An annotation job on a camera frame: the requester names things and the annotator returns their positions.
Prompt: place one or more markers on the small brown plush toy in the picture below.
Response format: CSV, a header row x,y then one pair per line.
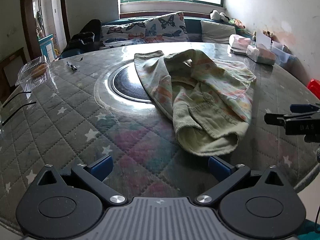
x,y
267,33

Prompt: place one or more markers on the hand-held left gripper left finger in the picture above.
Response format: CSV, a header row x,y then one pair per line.
x,y
102,167

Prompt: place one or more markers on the white card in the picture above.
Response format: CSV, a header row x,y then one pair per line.
x,y
263,38

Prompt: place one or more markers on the colourful toys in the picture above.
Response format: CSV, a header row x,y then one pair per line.
x,y
238,23

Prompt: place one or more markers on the green patterned child's jacket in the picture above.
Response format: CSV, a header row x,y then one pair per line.
x,y
212,100

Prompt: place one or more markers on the clear plastic food container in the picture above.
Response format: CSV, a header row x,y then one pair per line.
x,y
35,70

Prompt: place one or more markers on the teal blue sofa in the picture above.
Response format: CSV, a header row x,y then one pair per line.
x,y
193,27

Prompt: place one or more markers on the blue white cabinet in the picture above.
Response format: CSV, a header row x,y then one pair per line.
x,y
46,47

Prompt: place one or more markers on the clear plastic storage box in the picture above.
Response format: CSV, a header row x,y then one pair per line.
x,y
281,52

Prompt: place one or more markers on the dark wooden door frame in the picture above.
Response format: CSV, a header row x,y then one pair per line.
x,y
26,17

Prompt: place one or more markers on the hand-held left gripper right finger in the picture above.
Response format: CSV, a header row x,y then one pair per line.
x,y
218,167

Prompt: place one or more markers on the pink white tissue pack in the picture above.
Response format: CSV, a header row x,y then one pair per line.
x,y
240,42

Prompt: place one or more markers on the red plastic stool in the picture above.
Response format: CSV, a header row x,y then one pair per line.
x,y
314,86

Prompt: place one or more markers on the black bag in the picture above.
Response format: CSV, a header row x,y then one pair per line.
x,y
85,40

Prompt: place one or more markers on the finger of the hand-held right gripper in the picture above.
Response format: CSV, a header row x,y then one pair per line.
x,y
275,119
303,108

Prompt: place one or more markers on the butterfly print pillow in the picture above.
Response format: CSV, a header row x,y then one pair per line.
x,y
167,25

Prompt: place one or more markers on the black pen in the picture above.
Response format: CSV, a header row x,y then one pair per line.
x,y
72,66

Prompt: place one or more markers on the white plush toy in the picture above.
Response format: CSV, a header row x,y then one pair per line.
x,y
216,15

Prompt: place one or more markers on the butterfly print pillows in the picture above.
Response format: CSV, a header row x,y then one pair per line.
x,y
120,30

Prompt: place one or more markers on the grey cushion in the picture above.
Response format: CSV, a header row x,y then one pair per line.
x,y
217,31

